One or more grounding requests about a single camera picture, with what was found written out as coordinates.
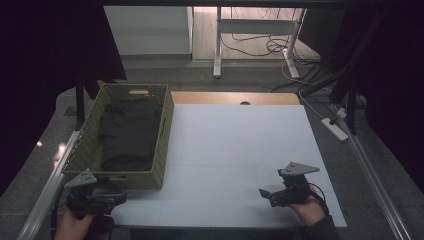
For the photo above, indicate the dark curtain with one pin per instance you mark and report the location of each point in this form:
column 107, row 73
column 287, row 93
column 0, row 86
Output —
column 43, row 66
column 396, row 83

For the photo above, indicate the white power strip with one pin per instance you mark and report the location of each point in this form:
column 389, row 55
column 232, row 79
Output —
column 334, row 129

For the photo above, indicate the aluminium rail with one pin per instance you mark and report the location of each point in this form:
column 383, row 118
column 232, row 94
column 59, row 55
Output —
column 373, row 173
column 46, row 186

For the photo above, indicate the black metal stand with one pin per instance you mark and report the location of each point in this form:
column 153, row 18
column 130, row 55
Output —
column 79, row 106

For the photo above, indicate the person's right hand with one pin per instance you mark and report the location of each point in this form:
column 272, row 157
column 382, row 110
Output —
column 310, row 210

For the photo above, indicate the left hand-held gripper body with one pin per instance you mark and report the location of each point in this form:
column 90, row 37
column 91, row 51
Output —
column 83, row 196

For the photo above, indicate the dark cloth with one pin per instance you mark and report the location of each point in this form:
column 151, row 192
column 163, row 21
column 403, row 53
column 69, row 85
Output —
column 130, row 135

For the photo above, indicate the white metal desk frame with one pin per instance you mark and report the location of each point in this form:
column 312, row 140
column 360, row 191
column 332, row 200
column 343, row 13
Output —
column 255, row 26

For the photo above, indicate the green woven basket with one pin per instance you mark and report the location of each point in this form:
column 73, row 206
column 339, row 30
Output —
column 90, row 146

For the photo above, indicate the black tripod stand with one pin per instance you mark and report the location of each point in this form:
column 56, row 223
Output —
column 350, row 83

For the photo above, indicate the white cabinet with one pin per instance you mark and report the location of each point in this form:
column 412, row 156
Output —
column 148, row 30

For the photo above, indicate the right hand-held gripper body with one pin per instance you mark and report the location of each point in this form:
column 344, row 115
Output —
column 295, row 186

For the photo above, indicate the person's left hand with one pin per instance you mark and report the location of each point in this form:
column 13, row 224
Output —
column 73, row 226

